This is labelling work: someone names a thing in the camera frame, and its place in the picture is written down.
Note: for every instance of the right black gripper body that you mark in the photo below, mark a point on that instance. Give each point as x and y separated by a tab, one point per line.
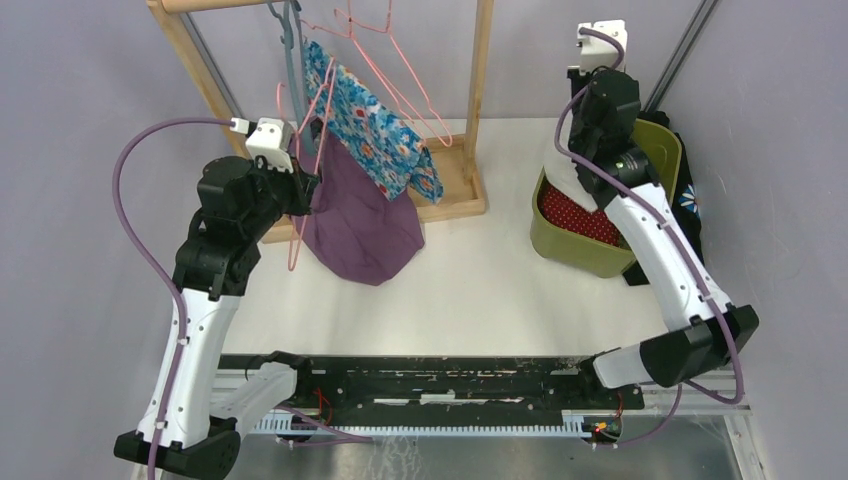
578	141

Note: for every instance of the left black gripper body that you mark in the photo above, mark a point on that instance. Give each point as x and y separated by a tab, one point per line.
280	191

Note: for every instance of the purple garment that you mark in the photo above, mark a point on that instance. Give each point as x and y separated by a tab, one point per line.
354	230

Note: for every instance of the white garment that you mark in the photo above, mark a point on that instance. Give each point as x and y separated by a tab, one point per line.
560	172

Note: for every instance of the blue floral garment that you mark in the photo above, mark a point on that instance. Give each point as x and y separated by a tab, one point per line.
390	152

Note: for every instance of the red polka dot skirt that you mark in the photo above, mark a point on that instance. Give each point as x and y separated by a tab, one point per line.
564	213

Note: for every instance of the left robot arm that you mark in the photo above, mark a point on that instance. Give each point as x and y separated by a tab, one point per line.
184	431

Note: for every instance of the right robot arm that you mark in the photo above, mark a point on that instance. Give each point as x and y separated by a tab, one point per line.
705	329

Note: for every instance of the grey blue hanger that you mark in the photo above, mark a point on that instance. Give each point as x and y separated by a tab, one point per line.
292	40

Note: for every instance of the green plastic basket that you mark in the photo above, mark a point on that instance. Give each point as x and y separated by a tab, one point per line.
603	260

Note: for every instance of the wooden clothes rack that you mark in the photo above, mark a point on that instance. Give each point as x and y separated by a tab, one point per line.
455	161

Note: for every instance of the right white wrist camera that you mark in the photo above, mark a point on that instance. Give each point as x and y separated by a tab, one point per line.
602	43

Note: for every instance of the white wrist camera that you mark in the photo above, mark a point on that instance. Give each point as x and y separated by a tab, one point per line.
267	142
602	43

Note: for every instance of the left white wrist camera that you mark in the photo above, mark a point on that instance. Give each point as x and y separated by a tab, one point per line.
267	142

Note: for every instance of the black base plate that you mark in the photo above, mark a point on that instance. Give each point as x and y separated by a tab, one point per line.
402	392

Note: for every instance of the white cable comb strip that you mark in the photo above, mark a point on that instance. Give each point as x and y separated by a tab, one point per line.
282	423

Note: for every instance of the aluminium rail frame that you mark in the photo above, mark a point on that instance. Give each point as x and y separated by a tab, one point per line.
692	401

